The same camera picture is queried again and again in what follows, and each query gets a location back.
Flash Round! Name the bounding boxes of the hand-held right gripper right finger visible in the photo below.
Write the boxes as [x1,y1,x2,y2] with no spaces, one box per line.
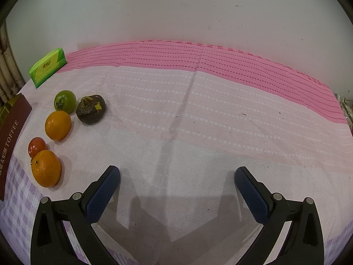
[234,166,324,265]

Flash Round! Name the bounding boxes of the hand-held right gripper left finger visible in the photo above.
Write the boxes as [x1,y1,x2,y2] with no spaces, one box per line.
[30,166,121,265]

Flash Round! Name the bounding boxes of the small red tomato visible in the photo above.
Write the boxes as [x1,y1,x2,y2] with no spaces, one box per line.
[28,137,47,159]

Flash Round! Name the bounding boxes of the small orange tangerine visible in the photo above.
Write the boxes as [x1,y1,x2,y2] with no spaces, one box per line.
[45,111,72,141]

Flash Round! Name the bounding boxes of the small dark mangosteen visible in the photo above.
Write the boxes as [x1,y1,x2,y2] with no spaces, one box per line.
[76,95,106,124]

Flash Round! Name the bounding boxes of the green tomato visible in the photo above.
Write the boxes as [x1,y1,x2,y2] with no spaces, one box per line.
[54,90,77,114]

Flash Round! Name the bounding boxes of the dark red metal tin box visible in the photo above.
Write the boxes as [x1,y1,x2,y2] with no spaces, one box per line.
[0,93,32,201]

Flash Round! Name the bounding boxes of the pink and purple checked tablecloth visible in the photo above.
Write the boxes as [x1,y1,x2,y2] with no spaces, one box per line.
[0,40,353,265]

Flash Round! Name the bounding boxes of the green tissue pack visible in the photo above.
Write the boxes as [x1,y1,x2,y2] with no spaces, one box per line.
[29,48,67,89]

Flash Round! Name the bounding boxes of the bamboo furniture frame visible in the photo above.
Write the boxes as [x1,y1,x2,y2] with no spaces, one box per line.
[0,47,25,107]

